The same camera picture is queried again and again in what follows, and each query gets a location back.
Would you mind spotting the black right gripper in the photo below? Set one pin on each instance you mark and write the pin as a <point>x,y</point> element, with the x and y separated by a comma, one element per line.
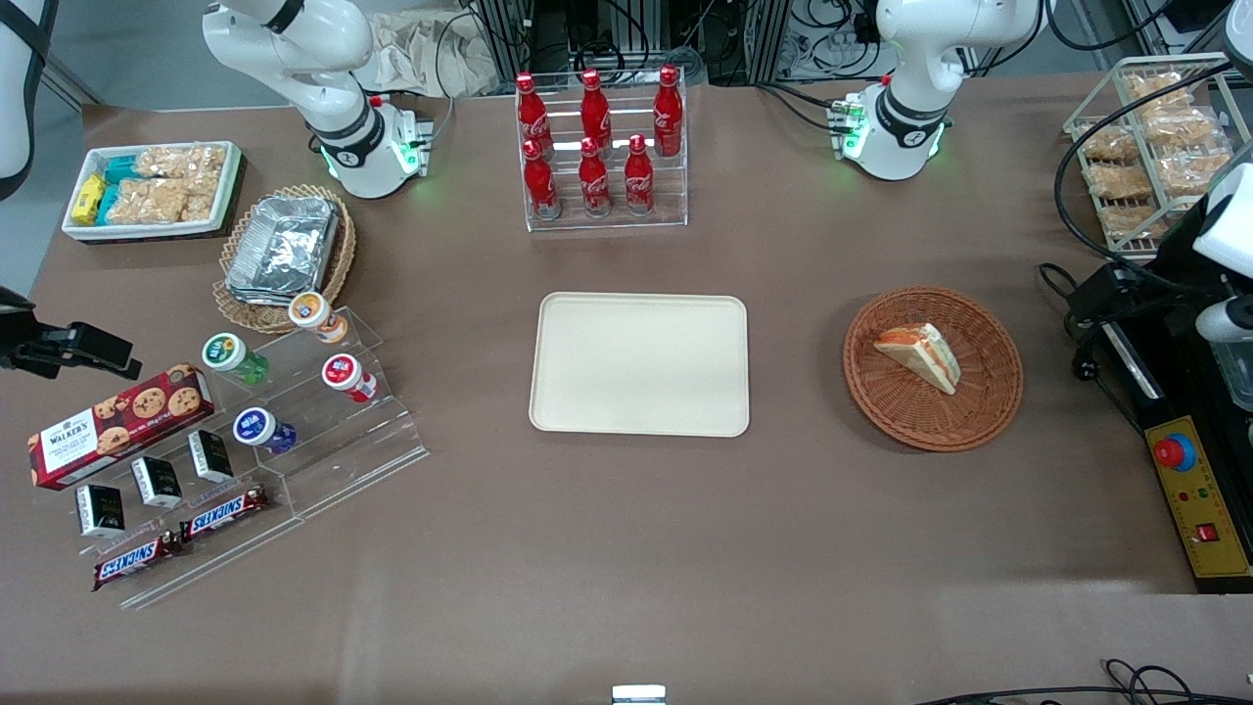
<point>27,347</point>

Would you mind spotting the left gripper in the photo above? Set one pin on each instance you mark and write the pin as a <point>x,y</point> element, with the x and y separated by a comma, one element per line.
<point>1167,287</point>

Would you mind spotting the triangle sandwich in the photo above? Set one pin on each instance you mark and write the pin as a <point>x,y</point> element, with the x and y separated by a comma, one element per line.
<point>920,354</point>

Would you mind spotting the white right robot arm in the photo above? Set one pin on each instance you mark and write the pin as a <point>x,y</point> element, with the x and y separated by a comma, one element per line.
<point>328,93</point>

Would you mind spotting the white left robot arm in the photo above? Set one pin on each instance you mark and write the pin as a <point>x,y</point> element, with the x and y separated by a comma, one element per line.
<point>905,117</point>

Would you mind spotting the white rectangular snack tray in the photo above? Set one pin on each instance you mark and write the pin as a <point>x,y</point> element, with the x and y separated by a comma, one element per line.
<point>147,230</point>

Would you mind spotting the brown round wicker basket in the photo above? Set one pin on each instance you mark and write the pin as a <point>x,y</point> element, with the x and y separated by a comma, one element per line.
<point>979,411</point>

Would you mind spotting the light woven wicker basket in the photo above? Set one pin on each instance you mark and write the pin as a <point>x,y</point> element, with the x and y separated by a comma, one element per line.
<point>338,259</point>

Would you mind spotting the cream rectangular plastic tray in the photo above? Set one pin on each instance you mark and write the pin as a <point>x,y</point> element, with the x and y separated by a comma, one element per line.
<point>639,364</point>

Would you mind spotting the wrapped bread packet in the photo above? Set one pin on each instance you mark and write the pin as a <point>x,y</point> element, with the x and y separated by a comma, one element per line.
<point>1155,88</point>
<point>1108,145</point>
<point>1180,125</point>
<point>1118,182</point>
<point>1131,221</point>
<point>1189,168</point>

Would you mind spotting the red Walkers cookie box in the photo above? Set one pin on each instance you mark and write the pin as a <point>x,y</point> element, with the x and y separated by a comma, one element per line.
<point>117,426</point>

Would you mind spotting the clear plastic container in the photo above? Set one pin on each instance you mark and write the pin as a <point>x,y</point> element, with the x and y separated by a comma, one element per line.
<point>1238,377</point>

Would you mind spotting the small bottle with green cap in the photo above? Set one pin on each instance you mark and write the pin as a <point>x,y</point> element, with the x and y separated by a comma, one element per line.
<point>233,356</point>

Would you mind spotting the yellow snack packet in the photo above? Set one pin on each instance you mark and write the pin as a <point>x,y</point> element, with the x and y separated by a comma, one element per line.
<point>88,199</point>

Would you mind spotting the small black carton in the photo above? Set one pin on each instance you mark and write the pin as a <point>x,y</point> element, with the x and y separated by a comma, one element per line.
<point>157,482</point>
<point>210,455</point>
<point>100,510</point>

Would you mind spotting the rice cracker snack packet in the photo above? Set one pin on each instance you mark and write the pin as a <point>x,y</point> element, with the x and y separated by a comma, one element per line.
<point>181,162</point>
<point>147,201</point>

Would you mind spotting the teal snack packet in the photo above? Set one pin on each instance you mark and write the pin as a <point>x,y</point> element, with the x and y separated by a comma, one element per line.
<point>122,169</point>

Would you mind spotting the small bottle with blue cap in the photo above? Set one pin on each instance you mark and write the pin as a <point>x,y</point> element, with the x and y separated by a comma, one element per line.
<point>260,429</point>

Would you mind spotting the stack of foil containers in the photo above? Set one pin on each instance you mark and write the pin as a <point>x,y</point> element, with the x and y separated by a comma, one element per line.
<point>284,250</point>

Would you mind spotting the Snickers chocolate bar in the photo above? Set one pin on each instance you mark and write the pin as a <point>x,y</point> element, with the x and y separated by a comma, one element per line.
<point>135,561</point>
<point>225,513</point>

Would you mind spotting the small bottle with orange cap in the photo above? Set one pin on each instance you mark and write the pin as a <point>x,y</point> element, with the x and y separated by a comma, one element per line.
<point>315,315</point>

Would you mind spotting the black control box yellow panel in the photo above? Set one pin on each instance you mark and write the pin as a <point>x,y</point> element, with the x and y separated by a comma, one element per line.
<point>1199,499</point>

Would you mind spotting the small bottle with red cap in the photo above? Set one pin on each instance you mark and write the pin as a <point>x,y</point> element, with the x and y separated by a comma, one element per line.
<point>347,376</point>

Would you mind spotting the clear acrylic stepped display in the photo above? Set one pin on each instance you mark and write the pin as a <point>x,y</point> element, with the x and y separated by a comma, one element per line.
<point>343,460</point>

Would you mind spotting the crumpled beige paper bag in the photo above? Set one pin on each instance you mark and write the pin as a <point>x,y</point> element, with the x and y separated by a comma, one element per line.
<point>431,54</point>

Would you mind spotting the red cola bottle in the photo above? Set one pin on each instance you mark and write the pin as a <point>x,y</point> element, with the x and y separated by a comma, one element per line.
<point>668,117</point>
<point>638,181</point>
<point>533,116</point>
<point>593,184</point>
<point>540,186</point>
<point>594,110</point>

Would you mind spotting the clear acrylic bottle rack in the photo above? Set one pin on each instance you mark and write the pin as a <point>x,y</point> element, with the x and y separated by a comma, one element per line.
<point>661,191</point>

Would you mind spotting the black equipment frame rack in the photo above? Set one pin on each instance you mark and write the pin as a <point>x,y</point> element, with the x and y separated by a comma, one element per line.
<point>558,29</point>

